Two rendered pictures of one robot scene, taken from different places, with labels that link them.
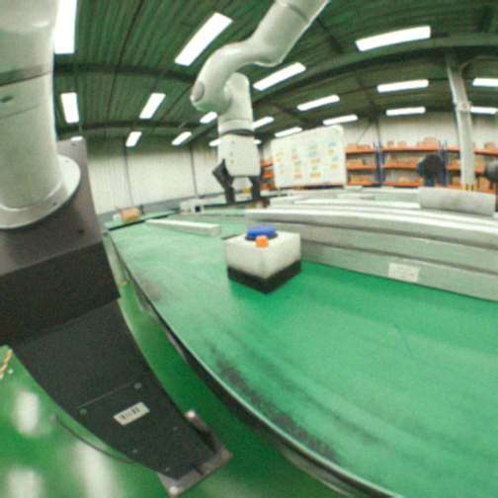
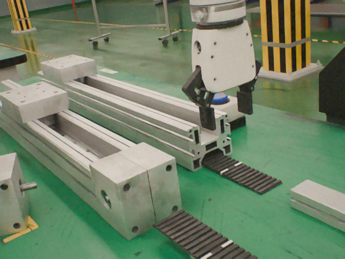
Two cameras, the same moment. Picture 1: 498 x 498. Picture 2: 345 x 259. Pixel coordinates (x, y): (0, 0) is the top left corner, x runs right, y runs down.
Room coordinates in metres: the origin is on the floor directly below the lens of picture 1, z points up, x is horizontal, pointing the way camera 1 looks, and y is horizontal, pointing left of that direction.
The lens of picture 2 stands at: (1.14, 0.00, 1.14)
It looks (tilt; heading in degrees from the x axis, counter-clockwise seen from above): 22 degrees down; 188
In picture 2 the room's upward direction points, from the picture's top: 8 degrees counter-clockwise
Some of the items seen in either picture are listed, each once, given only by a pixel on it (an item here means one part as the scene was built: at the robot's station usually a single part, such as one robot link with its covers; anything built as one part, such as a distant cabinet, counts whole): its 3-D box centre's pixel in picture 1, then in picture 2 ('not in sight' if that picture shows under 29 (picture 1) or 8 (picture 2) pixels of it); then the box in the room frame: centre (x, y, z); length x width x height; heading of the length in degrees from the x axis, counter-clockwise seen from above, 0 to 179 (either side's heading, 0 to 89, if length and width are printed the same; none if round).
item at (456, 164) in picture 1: (473, 177); not in sight; (4.44, -9.71, 1.55); 2.83 x 0.98 x 3.10; 42
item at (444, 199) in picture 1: (452, 205); (35, 106); (0.25, -0.44, 0.87); 0.16 x 0.11 x 0.07; 41
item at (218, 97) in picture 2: (261, 234); (218, 99); (0.25, -0.02, 0.84); 0.04 x 0.04 x 0.02
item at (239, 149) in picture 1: (239, 154); (221, 51); (0.47, 0.00, 1.00); 0.10 x 0.07 x 0.11; 131
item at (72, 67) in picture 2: not in sight; (69, 72); (-0.06, -0.47, 0.87); 0.16 x 0.11 x 0.07; 41
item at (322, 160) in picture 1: (308, 184); not in sight; (3.42, -1.23, 0.97); 1.50 x 0.50 x 1.95; 42
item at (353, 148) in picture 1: (351, 173); not in sight; (8.88, -5.68, 1.58); 2.83 x 0.98 x 3.15; 42
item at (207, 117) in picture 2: (258, 188); (200, 111); (0.50, -0.04, 0.91); 0.03 x 0.03 x 0.07; 41
